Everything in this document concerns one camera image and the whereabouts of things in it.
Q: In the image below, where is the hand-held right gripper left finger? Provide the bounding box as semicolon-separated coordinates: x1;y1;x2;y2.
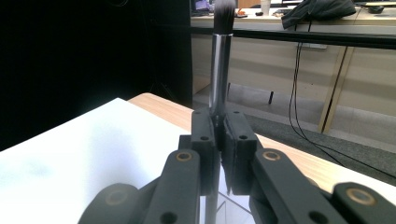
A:
178;107;220;196

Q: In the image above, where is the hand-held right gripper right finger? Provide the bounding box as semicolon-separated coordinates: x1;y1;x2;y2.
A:
221;110;264;196

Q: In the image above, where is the clear plastic box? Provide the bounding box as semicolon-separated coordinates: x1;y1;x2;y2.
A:
199;186;255;224

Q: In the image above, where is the black makeup brush silver ferrule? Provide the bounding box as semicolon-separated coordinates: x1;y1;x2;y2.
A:
204;0;236;224

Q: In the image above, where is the white power outlet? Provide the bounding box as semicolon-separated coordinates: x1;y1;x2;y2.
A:
300;42;329;50

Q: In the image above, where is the computer monitor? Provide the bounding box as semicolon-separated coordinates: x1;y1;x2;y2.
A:
191;0;216;17

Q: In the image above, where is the brown cardboard box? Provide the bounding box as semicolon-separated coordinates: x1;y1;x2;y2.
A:
237;0;262;9

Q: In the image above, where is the black curtain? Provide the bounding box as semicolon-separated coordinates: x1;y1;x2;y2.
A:
0;0;192;152

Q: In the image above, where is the dark cloth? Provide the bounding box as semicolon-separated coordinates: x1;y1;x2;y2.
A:
280;0;357;31

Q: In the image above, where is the black cable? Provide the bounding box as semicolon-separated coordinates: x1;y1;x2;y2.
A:
292;18;396;175
288;41;396;181

